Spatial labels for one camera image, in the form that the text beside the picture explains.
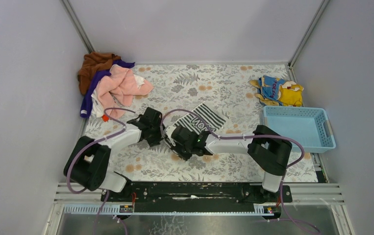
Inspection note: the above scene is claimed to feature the green white striped towel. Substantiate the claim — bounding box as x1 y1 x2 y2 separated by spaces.
173 102 228 134

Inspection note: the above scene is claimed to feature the pink towel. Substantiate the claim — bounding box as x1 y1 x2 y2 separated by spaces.
96 65 154 119

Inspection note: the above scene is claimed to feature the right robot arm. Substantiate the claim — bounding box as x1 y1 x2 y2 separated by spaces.
164 125 293 192

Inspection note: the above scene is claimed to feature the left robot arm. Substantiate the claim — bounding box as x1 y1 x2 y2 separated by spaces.
63 107 163 194

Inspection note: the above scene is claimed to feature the red orange towel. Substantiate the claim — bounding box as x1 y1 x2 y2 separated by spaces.
102 115 109 122

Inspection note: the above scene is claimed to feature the purple towel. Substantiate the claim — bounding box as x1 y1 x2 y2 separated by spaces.
80 59 135 118

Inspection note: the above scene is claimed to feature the floral table cloth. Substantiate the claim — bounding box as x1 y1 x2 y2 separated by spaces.
86 64 319 183

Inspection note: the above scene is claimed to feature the brown towel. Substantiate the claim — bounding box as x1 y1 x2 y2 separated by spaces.
77 52 121 95

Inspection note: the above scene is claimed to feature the blue yellow cartoon towel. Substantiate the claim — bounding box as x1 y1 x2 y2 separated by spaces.
249 75 304 107

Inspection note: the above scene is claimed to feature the light blue plastic basket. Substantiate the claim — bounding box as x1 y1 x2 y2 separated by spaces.
263 106 336 154

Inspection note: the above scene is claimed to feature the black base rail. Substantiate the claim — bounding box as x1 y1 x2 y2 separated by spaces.
100 181 293 213

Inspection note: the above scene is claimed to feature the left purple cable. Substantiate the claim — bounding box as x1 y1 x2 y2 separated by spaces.
66 107 137 235

